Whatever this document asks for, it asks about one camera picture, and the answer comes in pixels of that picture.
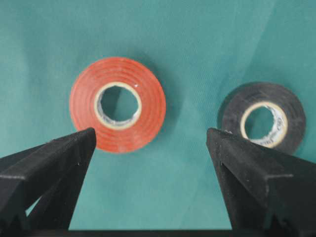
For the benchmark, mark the black tape roll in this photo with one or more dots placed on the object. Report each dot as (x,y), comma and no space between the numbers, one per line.
(265,113)

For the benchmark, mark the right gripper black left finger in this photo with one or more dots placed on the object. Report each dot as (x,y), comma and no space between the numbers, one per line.
(40,186)

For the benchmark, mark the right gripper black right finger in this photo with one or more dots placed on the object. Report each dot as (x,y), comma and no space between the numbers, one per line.
(263,189)

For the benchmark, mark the red tape roll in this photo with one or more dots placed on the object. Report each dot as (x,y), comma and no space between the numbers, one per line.
(122,99)

